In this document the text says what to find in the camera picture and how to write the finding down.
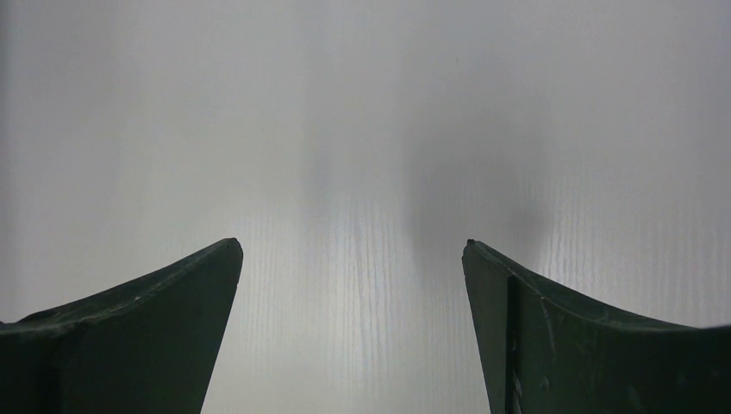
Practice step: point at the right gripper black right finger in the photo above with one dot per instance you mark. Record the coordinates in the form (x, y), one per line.
(546, 348)

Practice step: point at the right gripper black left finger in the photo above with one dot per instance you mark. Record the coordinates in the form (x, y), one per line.
(148, 345)

